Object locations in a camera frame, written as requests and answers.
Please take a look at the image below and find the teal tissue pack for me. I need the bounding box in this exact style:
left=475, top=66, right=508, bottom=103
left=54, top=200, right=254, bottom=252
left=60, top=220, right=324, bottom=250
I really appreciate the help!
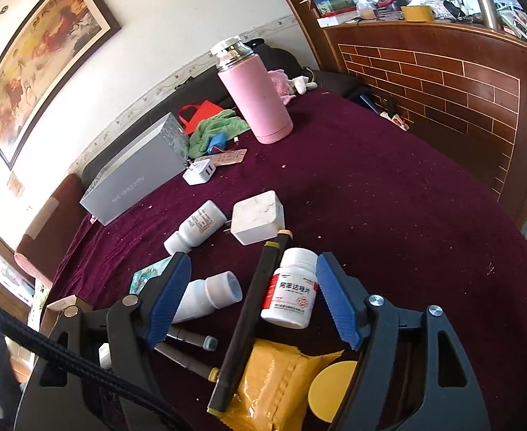
left=129, top=256, right=172, bottom=295

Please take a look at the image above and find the yellow round jar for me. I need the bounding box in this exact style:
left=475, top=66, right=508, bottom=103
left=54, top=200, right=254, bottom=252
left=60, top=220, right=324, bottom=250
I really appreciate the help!
left=307, top=361, right=357, bottom=423

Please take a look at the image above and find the large white pill bottle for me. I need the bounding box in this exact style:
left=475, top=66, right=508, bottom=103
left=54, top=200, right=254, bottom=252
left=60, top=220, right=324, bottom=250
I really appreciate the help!
left=173, top=270, right=243, bottom=324

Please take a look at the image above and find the grey capped black marker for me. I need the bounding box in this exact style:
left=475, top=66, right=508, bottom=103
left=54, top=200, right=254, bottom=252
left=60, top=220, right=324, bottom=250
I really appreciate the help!
left=166, top=326, right=218, bottom=351

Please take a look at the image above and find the yellow capped black marker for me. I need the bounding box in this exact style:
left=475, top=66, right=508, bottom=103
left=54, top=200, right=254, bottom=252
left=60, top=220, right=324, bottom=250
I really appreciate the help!
left=154, top=343, right=220, bottom=383

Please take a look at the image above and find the orange foil snack packet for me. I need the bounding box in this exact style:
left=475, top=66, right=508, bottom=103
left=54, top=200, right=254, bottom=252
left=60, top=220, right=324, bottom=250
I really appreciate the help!
left=220, top=339, right=342, bottom=431

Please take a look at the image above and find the white spray bottle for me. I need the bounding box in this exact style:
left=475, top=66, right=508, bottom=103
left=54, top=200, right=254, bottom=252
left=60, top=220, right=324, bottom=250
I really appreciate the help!
left=98, top=343, right=111, bottom=370

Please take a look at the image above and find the cardboard tray box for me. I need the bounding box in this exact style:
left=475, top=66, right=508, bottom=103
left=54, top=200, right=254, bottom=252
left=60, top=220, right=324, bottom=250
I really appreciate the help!
left=39, top=295, right=93, bottom=337

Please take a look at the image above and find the maroon armchair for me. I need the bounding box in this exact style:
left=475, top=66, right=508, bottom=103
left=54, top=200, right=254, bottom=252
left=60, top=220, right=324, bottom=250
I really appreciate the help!
left=14, top=173, right=86, bottom=288

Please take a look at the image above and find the olive capped black marker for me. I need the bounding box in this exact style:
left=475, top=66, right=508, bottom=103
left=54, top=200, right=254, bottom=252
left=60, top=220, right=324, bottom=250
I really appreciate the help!
left=207, top=236, right=281, bottom=416

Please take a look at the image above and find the small white pill bottle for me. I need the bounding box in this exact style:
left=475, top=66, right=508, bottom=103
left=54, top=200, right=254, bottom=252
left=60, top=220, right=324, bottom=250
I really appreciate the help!
left=164, top=200, right=228, bottom=255

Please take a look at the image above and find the white bottle red label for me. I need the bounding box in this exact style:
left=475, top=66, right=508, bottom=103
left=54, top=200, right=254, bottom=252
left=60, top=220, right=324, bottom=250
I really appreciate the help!
left=261, top=247, right=319, bottom=330

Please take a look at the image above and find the maroon bed cover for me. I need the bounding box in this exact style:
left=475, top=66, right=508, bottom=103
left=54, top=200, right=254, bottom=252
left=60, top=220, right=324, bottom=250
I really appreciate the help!
left=49, top=89, right=527, bottom=430

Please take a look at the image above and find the white power adapter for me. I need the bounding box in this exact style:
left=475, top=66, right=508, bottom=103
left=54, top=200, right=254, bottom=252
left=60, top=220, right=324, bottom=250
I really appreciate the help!
left=230, top=190, right=285, bottom=246

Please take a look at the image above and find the white usb charger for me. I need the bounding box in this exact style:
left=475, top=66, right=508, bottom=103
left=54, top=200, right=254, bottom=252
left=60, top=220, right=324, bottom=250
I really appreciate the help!
left=183, top=159, right=217, bottom=186

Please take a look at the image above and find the orange capped thin marker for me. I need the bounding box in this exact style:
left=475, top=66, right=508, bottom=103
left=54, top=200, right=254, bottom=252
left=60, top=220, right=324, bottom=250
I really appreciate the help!
left=274, top=230, right=293, bottom=253

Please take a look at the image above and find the grey shoe box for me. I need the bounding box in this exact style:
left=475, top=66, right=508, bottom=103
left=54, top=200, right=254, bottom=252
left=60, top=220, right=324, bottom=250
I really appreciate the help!
left=79, top=112, right=188, bottom=226

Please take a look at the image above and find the pink foil sachet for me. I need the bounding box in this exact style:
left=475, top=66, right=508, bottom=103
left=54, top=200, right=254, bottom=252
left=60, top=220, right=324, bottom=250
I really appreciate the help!
left=194, top=149, right=247, bottom=167

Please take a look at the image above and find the green cloth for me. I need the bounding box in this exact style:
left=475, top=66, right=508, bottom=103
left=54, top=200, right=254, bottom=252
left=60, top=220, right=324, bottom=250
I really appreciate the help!
left=187, top=109, right=250, bottom=159

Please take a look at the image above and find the red bag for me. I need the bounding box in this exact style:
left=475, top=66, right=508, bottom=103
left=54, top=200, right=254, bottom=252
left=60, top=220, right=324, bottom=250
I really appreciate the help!
left=177, top=100, right=223, bottom=134

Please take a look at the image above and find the pink thermos bottle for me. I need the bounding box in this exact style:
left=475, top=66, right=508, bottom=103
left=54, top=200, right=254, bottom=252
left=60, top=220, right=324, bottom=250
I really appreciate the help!
left=211, top=36, right=293, bottom=144

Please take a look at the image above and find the pink plush toy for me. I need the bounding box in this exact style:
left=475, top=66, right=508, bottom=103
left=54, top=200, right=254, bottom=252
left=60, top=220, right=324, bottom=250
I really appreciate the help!
left=267, top=69, right=296, bottom=105

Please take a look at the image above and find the framed horse painting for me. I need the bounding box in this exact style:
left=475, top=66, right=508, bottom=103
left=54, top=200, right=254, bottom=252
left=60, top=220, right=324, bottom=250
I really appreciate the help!
left=0, top=0, right=120, bottom=168

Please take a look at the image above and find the black sofa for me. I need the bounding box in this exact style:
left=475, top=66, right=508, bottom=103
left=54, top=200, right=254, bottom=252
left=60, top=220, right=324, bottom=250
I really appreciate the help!
left=81, top=37, right=364, bottom=185

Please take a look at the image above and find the brown wooden footboard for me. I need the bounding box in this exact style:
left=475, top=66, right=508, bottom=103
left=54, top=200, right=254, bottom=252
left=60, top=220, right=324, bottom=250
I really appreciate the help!
left=286, top=0, right=527, bottom=226

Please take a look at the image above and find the yellow tape roll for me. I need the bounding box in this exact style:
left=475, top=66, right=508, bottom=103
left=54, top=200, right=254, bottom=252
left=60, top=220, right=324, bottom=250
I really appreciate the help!
left=401, top=5, right=434, bottom=22

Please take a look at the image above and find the black braided cable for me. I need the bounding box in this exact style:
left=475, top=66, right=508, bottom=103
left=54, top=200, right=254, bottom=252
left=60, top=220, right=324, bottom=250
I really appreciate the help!
left=0, top=290, right=189, bottom=431

